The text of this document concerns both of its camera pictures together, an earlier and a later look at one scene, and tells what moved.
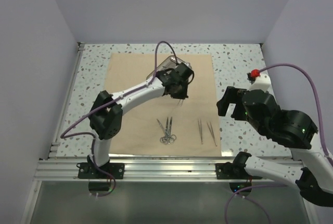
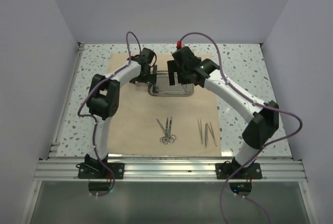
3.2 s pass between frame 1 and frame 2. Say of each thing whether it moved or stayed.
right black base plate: stayed
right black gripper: moved
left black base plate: stayed
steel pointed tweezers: stayed
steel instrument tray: moved
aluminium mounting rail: stayed
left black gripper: moved
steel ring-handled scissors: stayed
